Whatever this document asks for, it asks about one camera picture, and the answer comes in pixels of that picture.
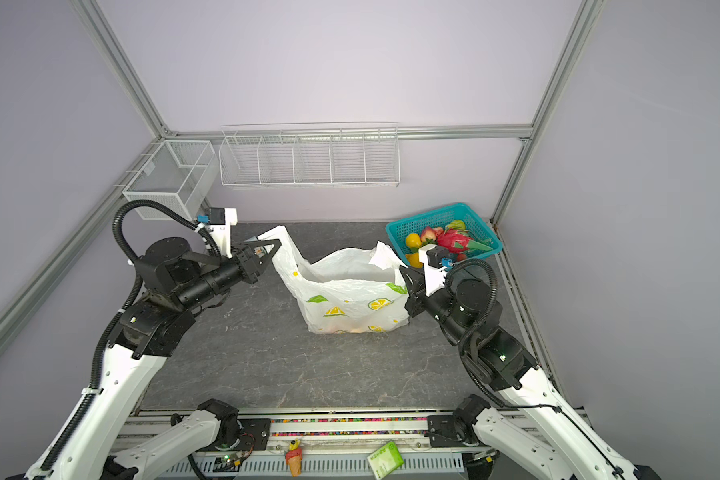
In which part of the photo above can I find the white plastic bag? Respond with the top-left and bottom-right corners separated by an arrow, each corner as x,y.
258,225 -> 409,334

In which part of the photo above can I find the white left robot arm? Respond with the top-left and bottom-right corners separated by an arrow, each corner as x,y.
22,237 -> 281,479

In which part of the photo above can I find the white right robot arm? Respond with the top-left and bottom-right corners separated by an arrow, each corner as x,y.
397,260 -> 658,479

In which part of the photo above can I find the orange fake fruit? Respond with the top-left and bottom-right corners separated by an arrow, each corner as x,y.
406,252 -> 423,268

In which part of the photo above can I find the yellow fake lemon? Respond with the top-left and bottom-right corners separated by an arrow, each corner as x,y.
405,233 -> 423,251

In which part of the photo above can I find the pale fake peach with leaves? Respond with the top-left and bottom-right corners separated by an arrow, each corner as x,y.
420,227 -> 444,245

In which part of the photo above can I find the red fake dragon fruit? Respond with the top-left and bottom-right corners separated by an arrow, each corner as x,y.
436,230 -> 494,254

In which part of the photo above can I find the teal plastic basket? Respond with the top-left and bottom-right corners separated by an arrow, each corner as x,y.
386,203 -> 503,268

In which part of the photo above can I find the white mesh box basket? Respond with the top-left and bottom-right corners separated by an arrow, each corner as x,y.
123,140 -> 220,220

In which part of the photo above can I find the green white small box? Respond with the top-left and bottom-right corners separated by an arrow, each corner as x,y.
367,441 -> 404,480

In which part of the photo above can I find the toy ice cream cone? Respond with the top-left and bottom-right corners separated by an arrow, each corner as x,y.
285,439 -> 303,477

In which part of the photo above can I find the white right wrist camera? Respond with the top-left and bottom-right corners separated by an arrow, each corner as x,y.
418,243 -> 453,296

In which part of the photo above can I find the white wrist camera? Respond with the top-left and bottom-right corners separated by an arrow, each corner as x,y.
418,243 -> 453,296
196,207 -> 238,258

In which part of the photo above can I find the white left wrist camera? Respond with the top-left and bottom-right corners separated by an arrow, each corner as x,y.
196,207 -> 238,258

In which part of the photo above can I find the white wire wall shelf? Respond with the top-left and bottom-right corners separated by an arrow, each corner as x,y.
218,122 -> 401,188

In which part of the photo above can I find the black corrugated left cable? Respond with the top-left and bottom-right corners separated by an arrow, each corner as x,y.
38,199 -> 223,472

